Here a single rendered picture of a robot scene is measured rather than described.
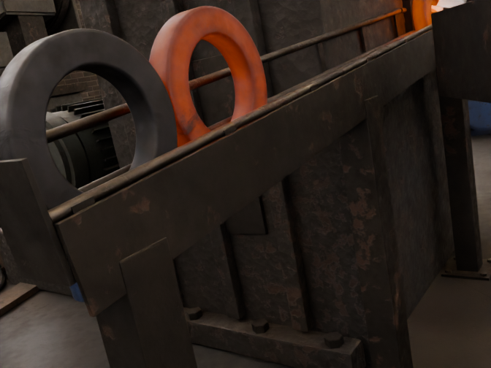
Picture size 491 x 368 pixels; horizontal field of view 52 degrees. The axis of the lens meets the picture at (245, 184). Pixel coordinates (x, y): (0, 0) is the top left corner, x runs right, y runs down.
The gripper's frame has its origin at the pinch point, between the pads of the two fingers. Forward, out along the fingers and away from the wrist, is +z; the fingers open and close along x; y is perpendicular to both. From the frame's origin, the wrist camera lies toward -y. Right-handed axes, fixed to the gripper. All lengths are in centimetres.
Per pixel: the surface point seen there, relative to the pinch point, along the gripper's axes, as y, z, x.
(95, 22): -9, 72, 48
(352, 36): -5.0, 4.8, 36.0
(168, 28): 0, 0, 96
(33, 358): -101, 71, 77
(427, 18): -1.8, -1.4, 6.8
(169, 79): -5, -3, 99
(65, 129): -9, 2, 109
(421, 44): -5.9, -6.3, 24.8
